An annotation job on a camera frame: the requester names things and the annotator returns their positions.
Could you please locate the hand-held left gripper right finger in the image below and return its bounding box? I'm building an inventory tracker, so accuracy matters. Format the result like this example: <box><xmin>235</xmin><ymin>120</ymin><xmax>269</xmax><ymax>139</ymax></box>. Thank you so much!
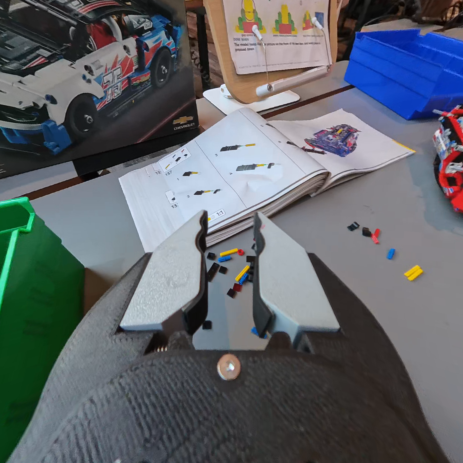
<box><xmin>251</xmin><ymin>212</ymin><xmax>341</xmax><ymax>350</ymax></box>

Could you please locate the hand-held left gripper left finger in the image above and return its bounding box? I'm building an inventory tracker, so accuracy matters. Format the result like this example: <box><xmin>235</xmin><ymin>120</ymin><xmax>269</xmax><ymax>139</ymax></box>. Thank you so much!
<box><xmin>119</xmin><ymin>211</ymin><xmax>209</xmax><ymax>336</ymax></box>

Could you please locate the pile of small toy bricks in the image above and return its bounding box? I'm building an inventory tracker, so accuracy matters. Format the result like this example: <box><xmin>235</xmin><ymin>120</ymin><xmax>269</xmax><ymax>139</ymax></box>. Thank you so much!
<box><xmin>203</xmin><ymin>248</ymin><xmax>268</xmax><ymax>339</ymax></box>

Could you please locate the instruction booklet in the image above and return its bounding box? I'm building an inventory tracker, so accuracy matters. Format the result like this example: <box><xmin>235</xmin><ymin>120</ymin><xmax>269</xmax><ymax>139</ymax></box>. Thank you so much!
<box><xmin>119</xmin><ymin>107</ymin><xmax>416</xmax><ymax>252</ymax></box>

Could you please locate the partly built toy car model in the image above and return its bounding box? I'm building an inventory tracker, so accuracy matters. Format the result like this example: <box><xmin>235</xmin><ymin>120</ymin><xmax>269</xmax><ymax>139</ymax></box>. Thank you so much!
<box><xmin>433</xmin><ymin>105</ymin><xmax>463</xmax><ymax>213</ymax></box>

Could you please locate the green plastic bin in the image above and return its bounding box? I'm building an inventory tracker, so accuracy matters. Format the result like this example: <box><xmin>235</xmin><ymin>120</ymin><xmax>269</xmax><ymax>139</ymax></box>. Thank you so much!
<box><xmin>0</xmin><ymin>197</ymin><xmax>85</xmax><ymax>463</ymax></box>

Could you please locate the wooden document stand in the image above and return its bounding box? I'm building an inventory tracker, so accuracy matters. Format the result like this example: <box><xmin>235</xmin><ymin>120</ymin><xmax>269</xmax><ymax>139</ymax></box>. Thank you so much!
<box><xmin>203</xmin><ymin>0</ymin><xmax>339</xmax><ymax>113</ymax></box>

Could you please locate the black toy car set box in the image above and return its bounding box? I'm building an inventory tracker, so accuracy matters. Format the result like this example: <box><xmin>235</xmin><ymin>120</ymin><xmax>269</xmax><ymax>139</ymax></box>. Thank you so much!
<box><xmin>0</xmin><ymin>0</ymin><xmax>199</xmax><ymax>178</ymax></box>

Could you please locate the blue plastic bin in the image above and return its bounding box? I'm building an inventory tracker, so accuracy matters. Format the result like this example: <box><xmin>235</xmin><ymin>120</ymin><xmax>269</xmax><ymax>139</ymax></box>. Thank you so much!
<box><xmin>344</xmin><ymin>29</ymin><xmax>463</xmax><ymax>121</ymax></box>

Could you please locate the printed instruction sheet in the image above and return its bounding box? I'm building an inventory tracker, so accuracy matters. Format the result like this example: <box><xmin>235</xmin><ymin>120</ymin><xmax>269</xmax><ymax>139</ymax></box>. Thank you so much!
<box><xmin>222</xmin><ymin>0</ymin><xmax>332</xmax><ymax>75</ymax></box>

